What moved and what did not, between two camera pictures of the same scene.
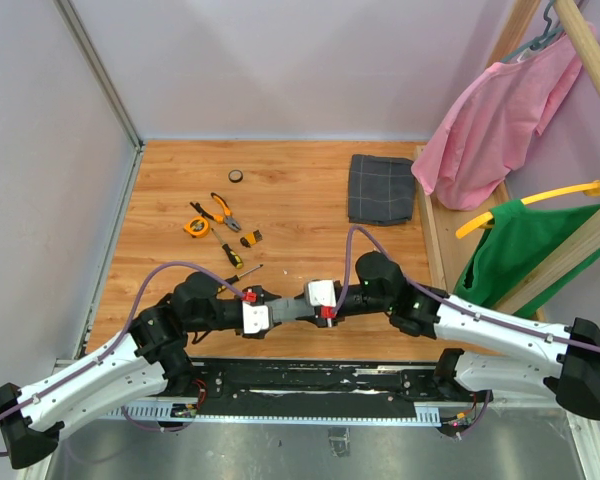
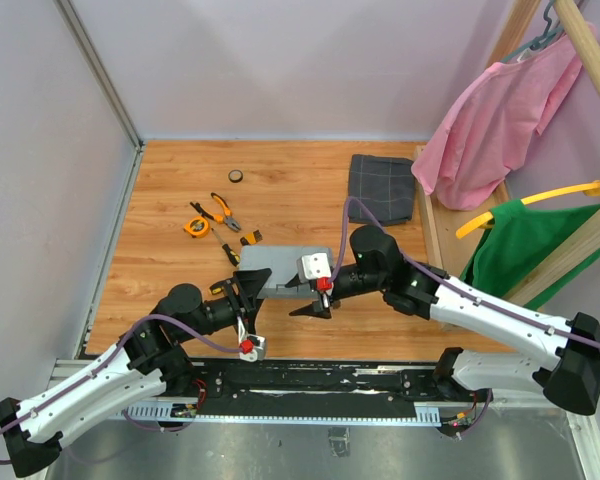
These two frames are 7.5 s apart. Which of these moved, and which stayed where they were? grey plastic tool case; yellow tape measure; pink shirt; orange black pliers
Moved: grey plastic tool case
Stayed: pink shirt; orange black pliers; yellow tape measure
